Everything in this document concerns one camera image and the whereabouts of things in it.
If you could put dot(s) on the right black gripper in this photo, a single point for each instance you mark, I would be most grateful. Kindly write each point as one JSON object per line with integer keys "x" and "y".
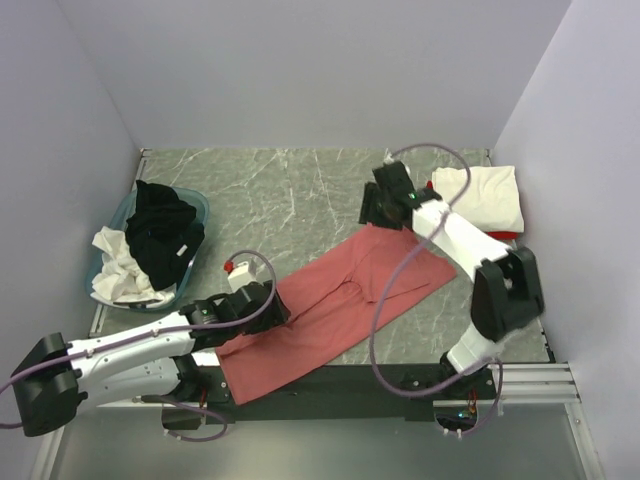
{"x": 368, "y": 213}

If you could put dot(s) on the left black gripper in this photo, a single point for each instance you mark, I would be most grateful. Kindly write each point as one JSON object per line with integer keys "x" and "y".
{"x": 277, "y": 314}

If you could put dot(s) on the pink t shirt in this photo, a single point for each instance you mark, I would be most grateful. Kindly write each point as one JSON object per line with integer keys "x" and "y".
{"x": 334, "y": 303}

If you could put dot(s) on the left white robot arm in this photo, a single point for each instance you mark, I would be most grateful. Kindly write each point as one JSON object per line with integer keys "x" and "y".
{"x": 59, "y": 379}

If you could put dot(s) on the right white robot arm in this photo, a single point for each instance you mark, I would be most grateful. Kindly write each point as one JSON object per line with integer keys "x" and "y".
{"x": 507, "y": 294}

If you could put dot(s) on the folded white t shirt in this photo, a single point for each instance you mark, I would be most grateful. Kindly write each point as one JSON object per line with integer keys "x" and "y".
{"x": 447, "y": 182}

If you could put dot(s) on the black t shirt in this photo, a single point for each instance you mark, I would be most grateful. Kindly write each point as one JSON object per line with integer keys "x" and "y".
{"x": 163, "y": 234}

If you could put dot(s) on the folded red t shirt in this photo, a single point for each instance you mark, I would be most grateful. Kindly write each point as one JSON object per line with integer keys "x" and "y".
{"x": 500, "y": 235}

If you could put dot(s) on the black base crossbar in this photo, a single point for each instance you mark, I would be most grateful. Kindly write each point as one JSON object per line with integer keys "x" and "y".
{"x": 328, "y": 393}

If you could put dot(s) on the crumpled white t shirt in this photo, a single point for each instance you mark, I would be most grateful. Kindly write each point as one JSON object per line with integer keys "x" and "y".
{"x": 120, "y": 282}

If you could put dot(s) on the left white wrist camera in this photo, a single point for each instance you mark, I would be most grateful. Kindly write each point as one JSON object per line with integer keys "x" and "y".
{"x": 240, "y": 274}

